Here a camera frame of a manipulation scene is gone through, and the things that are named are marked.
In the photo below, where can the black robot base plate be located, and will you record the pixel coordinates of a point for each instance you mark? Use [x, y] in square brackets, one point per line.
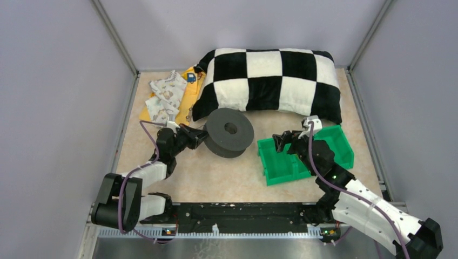
[243, 218]

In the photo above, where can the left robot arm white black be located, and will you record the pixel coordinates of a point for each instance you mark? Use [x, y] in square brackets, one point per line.
[121, 203]

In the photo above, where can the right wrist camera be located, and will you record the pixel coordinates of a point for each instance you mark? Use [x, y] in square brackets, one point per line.
[311, 125]

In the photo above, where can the white patterned cloth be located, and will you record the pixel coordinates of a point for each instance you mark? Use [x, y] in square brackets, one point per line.
[168, 94]

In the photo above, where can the dark grey filament spool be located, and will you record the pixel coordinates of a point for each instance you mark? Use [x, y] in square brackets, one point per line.
[230, 133]

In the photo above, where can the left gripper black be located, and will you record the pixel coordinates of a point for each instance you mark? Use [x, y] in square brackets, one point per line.
[193, 135]

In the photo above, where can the grey slotted cable duct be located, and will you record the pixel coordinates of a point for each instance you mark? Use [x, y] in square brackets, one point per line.
[168, 233]

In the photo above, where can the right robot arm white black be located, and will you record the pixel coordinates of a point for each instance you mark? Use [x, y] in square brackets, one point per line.
[349, 201]

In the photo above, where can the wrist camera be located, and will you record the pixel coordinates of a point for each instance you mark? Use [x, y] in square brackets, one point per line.
[172, 124]
[311, 125]

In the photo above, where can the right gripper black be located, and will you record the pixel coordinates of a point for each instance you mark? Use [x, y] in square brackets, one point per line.
[288, 136]

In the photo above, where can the black white checkered blanket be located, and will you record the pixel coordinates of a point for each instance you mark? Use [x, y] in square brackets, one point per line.
[288, 80]

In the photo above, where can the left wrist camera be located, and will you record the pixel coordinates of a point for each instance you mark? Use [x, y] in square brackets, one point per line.
[172, 124]

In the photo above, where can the green three-compartment bin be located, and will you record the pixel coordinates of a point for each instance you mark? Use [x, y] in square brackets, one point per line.
[282, 167]

